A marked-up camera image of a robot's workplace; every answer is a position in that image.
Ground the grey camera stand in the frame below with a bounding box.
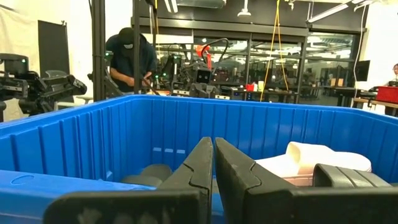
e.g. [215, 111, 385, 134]
[188, 82, 220, 100]

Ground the pink slide sandal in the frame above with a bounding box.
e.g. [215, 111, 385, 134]
[254, 141, 373, 187]
[281, 174, 315, 187]

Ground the red robot part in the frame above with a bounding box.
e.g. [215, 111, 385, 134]
[195, 44, 213, 70]

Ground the blue plastic bin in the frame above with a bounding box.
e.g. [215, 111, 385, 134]
[0, 94, 398, 224]

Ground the black slide sandal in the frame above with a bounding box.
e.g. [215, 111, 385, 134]
[120, 164, 174, 188]
[312, 163, 393, 189]

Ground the black stereo camera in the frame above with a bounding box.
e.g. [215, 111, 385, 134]
[195, 68, 213, 85]

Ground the black wall panel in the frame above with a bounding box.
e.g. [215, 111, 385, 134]
[37, 20, 71, 75]

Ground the black aluminium extrusion frame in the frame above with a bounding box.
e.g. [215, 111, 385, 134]
[88, 0, 142, 102]

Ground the white ceiling light bar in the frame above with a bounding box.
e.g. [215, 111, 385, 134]
[306, 0, 371, 24]

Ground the yellow hanging cord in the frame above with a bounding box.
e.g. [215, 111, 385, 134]
[259, 0, 290, 102]

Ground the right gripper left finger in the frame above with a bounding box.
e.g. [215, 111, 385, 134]
[42, 136, 215, 224]

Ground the black background monitor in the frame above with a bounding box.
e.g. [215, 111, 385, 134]
[355, 60, 371, 82]

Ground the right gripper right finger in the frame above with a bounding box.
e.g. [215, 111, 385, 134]
[214, 137, 398, 224]

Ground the wooden background table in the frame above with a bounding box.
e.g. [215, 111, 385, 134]
[353, 97, 398, 118]

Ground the red plastic crate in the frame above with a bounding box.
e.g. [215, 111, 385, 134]
[376, 86, 398, 105]

